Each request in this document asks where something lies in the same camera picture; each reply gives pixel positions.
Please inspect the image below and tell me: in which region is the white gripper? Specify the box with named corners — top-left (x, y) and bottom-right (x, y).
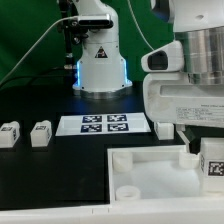
top-left (143, 73), bottom-right (224, 153)

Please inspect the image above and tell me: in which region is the white square tabletop part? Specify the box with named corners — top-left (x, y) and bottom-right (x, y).
top-left (108, 145), bottom-right (224, 203)

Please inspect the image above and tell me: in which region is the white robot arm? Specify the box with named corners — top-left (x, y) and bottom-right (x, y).
top-left (72, 0), bottom-right (224, 140)

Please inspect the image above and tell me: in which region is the white L-shaped obstacle fence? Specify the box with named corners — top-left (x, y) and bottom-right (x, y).
top-left (0, 197), bottom-right (224, 224)

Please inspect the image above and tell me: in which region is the white marker base plate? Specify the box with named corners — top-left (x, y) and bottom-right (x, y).
top-left (56, 112), bottom-right (151, 136)

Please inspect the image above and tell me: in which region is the black camera on stand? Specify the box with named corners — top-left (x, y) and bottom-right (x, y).
top-left (57, 0), bottom-right (113, 70)

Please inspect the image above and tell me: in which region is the white cable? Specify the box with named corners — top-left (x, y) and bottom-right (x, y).
top-left (0, 0), bottom-right (156, 86)

